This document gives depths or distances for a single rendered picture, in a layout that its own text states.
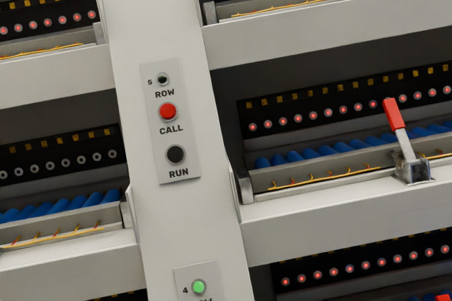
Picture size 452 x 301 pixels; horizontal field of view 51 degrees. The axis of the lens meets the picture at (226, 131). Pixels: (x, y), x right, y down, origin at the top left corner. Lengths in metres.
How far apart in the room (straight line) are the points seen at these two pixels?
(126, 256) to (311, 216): 0.18
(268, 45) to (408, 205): 0.21
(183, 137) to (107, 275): 0.15
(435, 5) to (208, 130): 0.27
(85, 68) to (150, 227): 0.17
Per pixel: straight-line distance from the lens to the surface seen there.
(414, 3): 0.55
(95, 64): 0.50
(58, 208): 0.58
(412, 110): 0.68
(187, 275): 0.45
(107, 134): 0.64
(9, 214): 0.62
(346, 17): 0.52
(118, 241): 0.48
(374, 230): 0.48
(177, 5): 0.51
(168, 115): 0.46
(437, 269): 0.67
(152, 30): 0.50
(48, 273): 0.49
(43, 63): 0.52
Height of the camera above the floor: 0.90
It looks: 11 degrees up
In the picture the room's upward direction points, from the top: 11 degrees counter-clockwise
